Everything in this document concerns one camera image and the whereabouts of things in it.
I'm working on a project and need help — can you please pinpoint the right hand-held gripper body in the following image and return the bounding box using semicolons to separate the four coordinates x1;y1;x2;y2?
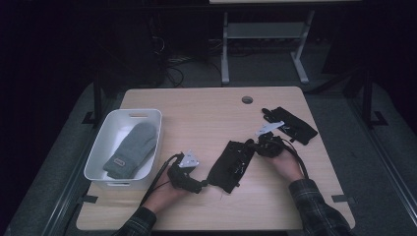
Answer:
253;120;286;159

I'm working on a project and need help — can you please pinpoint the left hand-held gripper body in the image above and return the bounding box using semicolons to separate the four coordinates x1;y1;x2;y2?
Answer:
167;148;202;195

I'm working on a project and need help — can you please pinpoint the black glove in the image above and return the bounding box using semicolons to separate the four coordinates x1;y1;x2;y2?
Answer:
207;140;257;195
261;106;319;147

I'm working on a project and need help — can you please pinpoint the grey mitten with label patch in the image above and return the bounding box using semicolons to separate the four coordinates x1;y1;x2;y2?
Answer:
102;121;158;181

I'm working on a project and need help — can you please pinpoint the white plastic bin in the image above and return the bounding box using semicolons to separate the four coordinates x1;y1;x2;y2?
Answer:
83;108;163;192

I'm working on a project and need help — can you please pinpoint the person's right hand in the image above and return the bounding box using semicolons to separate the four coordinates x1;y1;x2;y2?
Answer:
268;148;305;184

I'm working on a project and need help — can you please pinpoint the person's left hand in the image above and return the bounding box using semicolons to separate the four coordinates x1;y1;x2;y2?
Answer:
143;177;190;214

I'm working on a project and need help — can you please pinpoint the grey tape strip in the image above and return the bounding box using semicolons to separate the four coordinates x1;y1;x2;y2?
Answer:
81;194;99;205
330;194;357;205

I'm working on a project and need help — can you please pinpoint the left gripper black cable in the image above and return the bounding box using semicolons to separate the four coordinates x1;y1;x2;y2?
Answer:
140;152;183;207

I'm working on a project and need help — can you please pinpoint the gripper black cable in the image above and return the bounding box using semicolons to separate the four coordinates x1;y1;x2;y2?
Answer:
140;152;183;207
279;137;310;180

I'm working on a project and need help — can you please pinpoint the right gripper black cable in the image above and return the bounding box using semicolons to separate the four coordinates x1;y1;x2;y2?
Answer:
279;137;310;180

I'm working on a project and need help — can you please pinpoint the bundle of floor cables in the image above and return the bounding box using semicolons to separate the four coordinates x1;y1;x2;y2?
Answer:
161;53;224;89

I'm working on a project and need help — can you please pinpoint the black metal post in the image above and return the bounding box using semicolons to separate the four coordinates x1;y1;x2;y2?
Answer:
82;70;103;126
361;67;389;129

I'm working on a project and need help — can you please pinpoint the white metal desk frame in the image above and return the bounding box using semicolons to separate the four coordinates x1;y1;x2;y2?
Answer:
220;9;317;86

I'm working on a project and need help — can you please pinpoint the aluminium floor rail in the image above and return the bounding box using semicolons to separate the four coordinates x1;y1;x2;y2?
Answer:
347;96;417;219
40;131;106;236

